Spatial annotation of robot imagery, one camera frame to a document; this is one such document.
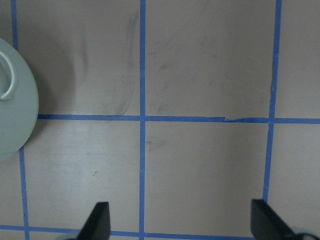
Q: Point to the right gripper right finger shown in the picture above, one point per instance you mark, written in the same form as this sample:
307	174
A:
265	224

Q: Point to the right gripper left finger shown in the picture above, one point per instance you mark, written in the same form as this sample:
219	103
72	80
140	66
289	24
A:
98	224

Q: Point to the pale green cooking pot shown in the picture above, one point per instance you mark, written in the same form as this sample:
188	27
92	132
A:
19	101

